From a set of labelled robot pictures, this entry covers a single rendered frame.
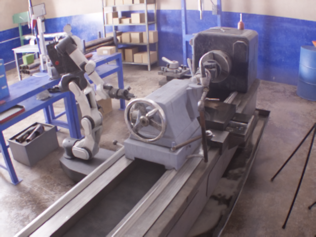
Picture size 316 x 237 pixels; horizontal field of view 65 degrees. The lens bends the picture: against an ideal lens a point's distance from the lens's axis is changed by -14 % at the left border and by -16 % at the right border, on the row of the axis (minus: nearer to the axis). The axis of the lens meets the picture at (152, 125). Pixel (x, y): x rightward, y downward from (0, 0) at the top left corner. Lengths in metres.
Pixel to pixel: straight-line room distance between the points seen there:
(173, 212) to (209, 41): 1.61
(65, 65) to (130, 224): 1.59
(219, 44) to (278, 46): 3.34
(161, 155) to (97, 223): 0.46
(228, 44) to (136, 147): 1.29
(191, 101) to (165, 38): 4.83
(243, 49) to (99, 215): 1.65
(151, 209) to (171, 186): 0.17
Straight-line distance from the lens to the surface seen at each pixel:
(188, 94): 1.58
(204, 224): 1.75
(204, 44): 2.46
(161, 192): 1.31
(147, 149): 1.45
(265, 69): 5.80
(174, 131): 1.42
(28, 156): 3.25
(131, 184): 1.55
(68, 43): 2.24
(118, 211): 1.40
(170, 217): 1.19
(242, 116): 1.94
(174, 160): 1.40
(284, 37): 5.63
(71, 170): 2.78
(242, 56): 2.33
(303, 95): 5.14
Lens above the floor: 1.67
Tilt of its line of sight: 26 degrees down
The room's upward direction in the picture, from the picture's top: 3 degrees counter-clockwise
